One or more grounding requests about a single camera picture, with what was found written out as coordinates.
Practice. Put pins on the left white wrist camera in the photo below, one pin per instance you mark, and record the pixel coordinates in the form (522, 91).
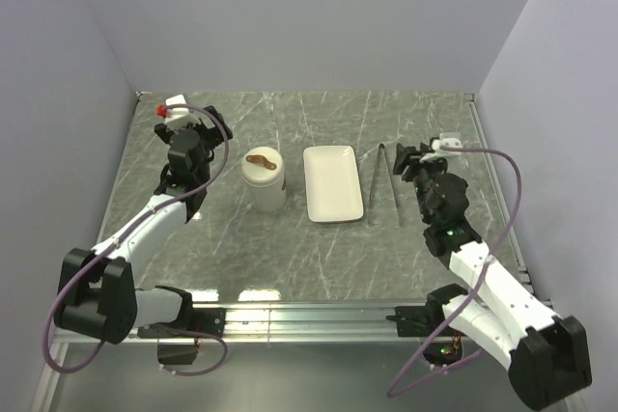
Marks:
(175, 114)

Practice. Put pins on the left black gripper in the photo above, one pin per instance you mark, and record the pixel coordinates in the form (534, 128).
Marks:
(215, 134)

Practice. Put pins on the aluminium right side rail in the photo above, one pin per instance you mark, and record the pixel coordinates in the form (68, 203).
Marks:
(507, 189)

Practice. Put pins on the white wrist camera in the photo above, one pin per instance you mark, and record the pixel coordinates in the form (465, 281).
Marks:
(446, 144)
(175, 114)

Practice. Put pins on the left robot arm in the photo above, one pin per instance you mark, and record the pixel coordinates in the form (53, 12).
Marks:
(97, 296)

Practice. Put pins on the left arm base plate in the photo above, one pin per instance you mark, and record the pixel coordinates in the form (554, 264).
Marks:
(194, 323)

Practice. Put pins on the aluminium front rail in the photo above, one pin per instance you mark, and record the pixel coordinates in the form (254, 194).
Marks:
(321, 322)

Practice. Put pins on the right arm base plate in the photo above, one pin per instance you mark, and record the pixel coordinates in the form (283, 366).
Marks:
(413, 321)

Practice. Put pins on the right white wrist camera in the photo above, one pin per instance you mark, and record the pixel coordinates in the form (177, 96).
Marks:
(446, 144)

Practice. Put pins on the white round container lid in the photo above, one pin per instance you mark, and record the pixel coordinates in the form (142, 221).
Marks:
(262, 166)

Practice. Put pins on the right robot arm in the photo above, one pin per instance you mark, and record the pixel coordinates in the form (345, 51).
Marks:
(545, 355)

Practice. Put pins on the aluminium rail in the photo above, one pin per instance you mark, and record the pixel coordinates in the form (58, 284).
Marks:
(507, 189)
(321, 322)

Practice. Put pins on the white cylindrical lunch container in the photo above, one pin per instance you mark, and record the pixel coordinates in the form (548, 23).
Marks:
(269, 198)

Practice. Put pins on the white rectangular plate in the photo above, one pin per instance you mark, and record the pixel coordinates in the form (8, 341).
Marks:
(332, 186)

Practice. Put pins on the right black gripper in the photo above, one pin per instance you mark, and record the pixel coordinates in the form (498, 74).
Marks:
(403, 155)

